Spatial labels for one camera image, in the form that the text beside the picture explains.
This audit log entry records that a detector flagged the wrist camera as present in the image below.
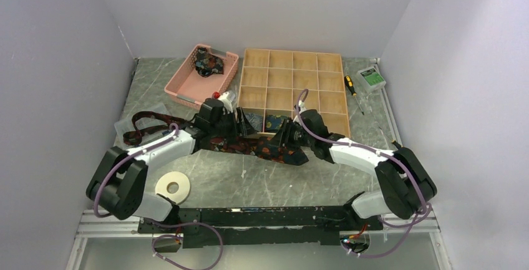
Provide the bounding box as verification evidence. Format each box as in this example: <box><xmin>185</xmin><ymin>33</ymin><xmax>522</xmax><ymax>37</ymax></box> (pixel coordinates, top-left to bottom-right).
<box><xmin>294</xmin><ymin>102</ymin><xmax>307</xmax><ymax>116</ymax></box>
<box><xmin>212</xmin><ymin>90</ymin><xmax>237</xmax><ymax>113</ymax></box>

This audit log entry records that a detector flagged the wooden compartment tray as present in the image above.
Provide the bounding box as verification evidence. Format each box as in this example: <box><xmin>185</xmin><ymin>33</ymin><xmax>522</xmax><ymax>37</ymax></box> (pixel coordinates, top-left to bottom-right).
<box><xmin>238</xmin><ymin>48</ymin><xmax>351</xmax><ymax>137</ymax></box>

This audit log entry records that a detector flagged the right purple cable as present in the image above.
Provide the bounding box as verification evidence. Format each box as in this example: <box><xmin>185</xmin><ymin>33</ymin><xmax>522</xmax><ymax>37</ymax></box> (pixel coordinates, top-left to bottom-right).
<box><xmin>294</xmin><ymin>89</ymin><xmax>433</xmax><ymax>260</ymax></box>

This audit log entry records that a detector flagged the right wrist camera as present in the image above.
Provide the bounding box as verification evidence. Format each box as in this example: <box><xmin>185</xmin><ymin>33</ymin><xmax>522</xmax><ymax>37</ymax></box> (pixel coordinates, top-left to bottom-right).
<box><xmin>294</xmin><ymin>102</ymin><xmax>307</xmax><ymax>116</ymax></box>

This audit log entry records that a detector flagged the red patterned dark tie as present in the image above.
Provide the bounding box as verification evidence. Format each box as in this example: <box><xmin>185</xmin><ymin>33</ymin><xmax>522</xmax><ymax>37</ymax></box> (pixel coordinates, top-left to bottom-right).
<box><xmin>122</xmin><ymin>108</ymin><xmax>261</xmax><ymax>155</ymax></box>

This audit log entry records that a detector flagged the orange floral dark tie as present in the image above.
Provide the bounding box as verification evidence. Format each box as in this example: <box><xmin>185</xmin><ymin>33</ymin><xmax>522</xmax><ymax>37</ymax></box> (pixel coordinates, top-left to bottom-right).
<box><xmin>251</xmin><ymin>137</ymin><xmax>309</xmax><ymax>166</ymax></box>

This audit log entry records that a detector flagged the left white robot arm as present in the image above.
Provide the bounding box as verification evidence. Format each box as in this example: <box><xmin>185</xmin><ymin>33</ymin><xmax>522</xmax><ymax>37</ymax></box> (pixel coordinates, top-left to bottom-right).
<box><xmin>85</xmin><ymin>99</ymin><xmax>256</xmax><ymax>233</ymax></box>

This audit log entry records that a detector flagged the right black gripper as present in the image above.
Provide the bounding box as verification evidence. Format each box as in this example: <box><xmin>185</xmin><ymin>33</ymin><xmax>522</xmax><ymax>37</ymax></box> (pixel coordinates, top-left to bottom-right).
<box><xmin>268</xmin><ymin>118</ymin><xmax>314</xmax><ymax>152</ymax></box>

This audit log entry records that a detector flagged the white tape roll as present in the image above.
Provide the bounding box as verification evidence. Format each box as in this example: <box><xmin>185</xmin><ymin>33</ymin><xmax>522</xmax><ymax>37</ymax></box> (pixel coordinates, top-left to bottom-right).
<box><xmin>155</xmin><ymin>171</ymin><xmax>191</xmax><ymax>205</ymax></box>

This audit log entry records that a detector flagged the green white small box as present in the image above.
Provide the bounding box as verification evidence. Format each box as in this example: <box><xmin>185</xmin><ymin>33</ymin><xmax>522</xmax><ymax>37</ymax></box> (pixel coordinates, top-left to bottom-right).
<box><xmin>356</xmin><ymin>65</ymin><xmax>386</xmax><ymax>93</ymax></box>

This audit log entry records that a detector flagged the rolled blue yellow tie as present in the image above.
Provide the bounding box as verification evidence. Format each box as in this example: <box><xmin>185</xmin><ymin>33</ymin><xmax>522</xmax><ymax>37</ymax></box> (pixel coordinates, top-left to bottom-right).
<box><xmin>264</xmin><ymin>114</ymin><xmax>289</xmax><ymax>133</ymax></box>

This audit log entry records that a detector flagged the purple cable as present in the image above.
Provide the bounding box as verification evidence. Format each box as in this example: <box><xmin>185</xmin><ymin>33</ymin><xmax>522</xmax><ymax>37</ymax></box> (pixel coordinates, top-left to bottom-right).
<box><xmin>92</xmin><ymin>122</ymin><xmax>180</xmax><ymax>218</ymax></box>
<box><xmin>294</xmin><ymin>89</ymin><xmax>433</xmax><ymax>260</ymax></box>

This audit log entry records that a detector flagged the rolled grey-blue tie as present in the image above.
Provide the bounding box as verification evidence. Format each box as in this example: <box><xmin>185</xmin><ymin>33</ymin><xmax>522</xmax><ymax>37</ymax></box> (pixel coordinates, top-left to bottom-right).
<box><xmin>245</xmin><ymin>112</ymin><xmax>263</xmax><ymax>132</ymax></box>

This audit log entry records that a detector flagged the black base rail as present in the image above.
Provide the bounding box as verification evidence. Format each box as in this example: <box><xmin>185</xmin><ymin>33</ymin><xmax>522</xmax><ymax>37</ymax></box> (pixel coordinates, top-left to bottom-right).
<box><xmin>138</xmin><ymin>205</ymin><xmax>383</xmax><ymax>249</ymax></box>

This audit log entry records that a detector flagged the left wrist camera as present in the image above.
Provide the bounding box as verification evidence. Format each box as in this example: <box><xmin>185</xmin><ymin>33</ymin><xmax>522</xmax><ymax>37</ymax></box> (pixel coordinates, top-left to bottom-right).
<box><xmin>212</xmin><ymin>90</ymin><xmax>237</xmax><ymax>113</ymax></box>

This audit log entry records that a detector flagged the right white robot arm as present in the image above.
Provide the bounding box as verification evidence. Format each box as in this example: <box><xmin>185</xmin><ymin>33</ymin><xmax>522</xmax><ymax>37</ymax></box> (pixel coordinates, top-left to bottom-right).
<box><xmin>271</xmin><ymin>109</ymin><xmax>437</xmax><ymax>229</ymax></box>

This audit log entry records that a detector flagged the crumpled floral tie in basket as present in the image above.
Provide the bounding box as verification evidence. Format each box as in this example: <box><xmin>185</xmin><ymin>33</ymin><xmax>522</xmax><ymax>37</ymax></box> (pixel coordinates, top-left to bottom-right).
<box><xmin>195</xmin><ymin>47</ymin><xmax>224</xmax><ymax>77</ymax></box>

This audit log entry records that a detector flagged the yellow black screwdriver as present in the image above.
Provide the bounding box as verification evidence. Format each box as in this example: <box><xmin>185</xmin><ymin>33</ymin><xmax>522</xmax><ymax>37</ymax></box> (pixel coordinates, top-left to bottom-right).
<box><xmin>344</xmin><ymin>75</ymin><xmax>365</xmax><ymax>115</ymax></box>

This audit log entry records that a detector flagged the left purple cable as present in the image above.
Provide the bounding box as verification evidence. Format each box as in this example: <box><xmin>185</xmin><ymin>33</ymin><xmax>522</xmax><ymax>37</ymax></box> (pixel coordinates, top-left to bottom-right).
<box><xmin>92</xmin><ymin>122</ymin><xmax>180</xmax><ymax>218</ymax></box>

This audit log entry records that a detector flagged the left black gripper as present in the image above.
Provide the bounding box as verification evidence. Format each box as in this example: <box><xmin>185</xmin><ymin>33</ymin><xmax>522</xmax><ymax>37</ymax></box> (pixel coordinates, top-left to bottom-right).
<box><xmin>210</xmin><ymin>107</ymin><xmax>257</xmax><ymax>141</ymax></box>

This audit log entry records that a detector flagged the pink plastic basket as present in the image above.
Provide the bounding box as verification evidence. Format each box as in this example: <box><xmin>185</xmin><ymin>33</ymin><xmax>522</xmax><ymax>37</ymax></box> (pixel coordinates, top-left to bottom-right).
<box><xmin>164</xmin><ymin>44</ymin><xmax>239</xmax><ymax>110</ymax></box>

